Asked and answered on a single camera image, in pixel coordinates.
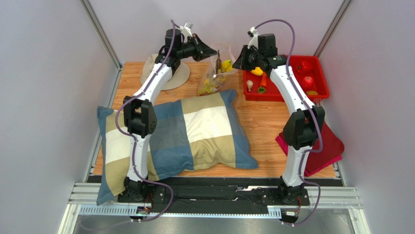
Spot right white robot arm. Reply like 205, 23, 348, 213
232, 32, 325, 204

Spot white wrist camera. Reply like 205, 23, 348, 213
179, 21, 194, 40
247, 27, 260, 49

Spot orange carrot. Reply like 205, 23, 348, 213
257, 73, 268, 94

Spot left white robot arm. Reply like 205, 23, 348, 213
121, 27, 218, 202

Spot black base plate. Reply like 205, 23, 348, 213
86, 175, 344, 215

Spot clear zip top bag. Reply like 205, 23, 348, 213
196, 42, 237, 96

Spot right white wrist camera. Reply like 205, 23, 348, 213
247, 27, 260, 49

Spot aluminium frame rail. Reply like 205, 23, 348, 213
58, 177, 370, 234

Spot folded red cloth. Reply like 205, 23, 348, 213
275, 121, 345, 177

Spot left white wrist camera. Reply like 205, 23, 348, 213
179, 21, 194, 40

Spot plaid pillow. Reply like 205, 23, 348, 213
97, 89, 258, 195

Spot garlic bulb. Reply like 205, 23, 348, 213
246, 80, 253, 92

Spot red plastic tray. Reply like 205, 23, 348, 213
243, 56, 329, 103

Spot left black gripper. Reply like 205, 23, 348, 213
177, 34, 218, 62

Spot yellow corn cob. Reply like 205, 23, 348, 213
250, 67, 264, 77

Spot brown longan cluster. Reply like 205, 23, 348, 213
206, 50, 226, 93

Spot beige bucket hat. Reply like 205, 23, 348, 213
140, 54, 190, 91

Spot yellow banana bunch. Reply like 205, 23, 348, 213
200, 59, 232, 96

